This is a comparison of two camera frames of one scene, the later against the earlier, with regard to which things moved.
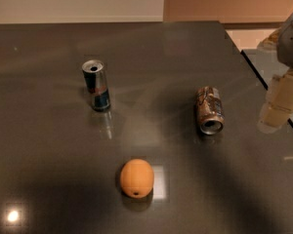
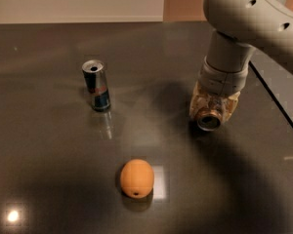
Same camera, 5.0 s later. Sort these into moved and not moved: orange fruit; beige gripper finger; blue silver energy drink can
Moved: beige gripper finger
Not moved: blue silver energy drink can; orange fruit
